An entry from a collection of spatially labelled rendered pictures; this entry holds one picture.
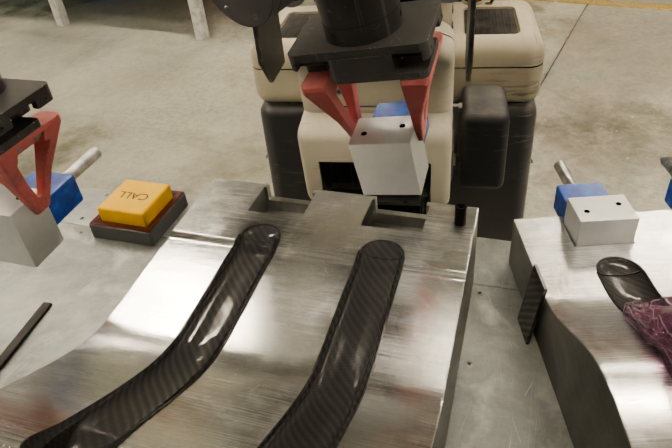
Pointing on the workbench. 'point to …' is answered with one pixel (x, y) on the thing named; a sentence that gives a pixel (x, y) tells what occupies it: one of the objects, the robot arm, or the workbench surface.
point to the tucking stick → (23, 333)
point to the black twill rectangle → (532, 303)
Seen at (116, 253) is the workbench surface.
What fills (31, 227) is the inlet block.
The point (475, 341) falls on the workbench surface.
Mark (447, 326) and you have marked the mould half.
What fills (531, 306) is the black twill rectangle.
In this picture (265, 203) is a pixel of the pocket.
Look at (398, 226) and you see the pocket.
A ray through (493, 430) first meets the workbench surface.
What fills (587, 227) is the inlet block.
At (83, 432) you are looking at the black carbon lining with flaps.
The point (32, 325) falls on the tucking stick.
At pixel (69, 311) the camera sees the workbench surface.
